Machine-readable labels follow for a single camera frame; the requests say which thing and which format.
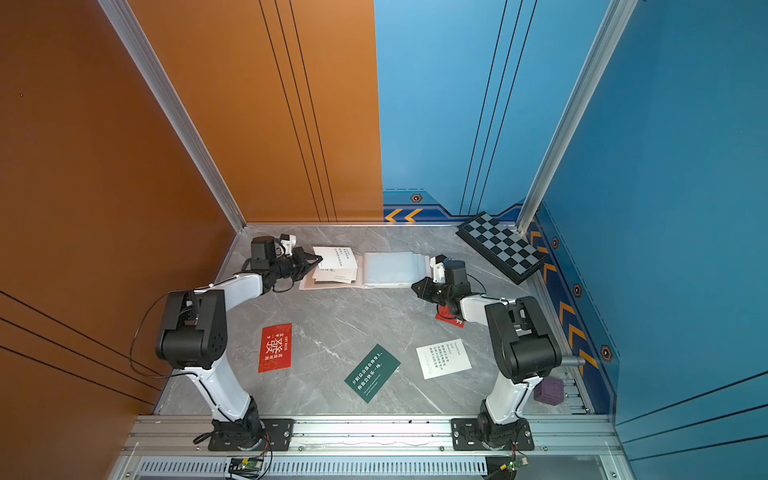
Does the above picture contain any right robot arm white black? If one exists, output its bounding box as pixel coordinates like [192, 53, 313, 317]
[411, 255, 562, 451]

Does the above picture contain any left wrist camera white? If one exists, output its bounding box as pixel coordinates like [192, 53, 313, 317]
[278, 234, 297, 257]

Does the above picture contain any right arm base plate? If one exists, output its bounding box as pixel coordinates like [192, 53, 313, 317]
[450, 417, 535, 452]

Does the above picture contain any red card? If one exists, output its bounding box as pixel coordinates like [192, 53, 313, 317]
[435, 305, 465, 328]
[258, 323, 293, 373]

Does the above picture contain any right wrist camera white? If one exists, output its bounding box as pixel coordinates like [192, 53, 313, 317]
[429, 254, 446, 284]

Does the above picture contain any black white checkerboard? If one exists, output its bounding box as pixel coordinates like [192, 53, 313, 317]
[457, 212, 546, 284]

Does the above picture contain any right circuit board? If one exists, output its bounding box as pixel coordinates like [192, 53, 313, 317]
[497, 453, 530, 479]

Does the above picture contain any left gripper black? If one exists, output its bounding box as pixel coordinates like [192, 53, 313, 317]
[270, 248, 323, 282]

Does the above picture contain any dark green card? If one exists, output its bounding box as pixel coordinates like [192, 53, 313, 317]
[344, 344, 401, 403]

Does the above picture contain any circuit board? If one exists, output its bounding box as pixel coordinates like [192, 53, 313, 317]
[497, 453, 530, 479]
[226, 457, 265, 480]

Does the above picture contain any left aluminium corner post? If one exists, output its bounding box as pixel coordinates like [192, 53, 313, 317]
[98, 0, 247, 232]

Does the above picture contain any aluminium front rail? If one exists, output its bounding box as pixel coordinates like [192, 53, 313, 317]
[119, 415, 623, 457]

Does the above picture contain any white card small text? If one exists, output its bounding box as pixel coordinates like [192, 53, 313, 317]
[416, 339, 472, 380]

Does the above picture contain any red card left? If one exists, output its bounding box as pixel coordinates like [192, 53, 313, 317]
[258, 323, 293, 373]

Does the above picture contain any left circuit board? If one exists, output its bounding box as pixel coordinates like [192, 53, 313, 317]
[226, 457, 265, 480]

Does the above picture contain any aluminium corner post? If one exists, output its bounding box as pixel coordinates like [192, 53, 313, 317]
[98, 0, 247, 232]
[516, 0, 638, 235]

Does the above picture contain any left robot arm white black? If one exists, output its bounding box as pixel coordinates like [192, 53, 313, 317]
[155, 234, 323, 451]

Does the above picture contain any red card right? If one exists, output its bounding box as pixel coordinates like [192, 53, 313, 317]
[435, 305, 465, 328]

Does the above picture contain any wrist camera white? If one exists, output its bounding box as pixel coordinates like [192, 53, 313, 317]
[429, 254, 446, 284]
[278, 234, 297, 257]

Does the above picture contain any white card large chinese text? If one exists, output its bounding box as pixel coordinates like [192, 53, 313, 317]
[313, 268, 358, 284]

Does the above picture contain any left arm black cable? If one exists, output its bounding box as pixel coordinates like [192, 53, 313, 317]
[128, 290, 199, 380]

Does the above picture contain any purple box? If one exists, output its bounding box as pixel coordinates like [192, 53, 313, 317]
[534, 376, 565, 406]

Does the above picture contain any right aluminium corner post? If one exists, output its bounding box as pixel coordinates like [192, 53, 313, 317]
[516, 0, 638, 235]

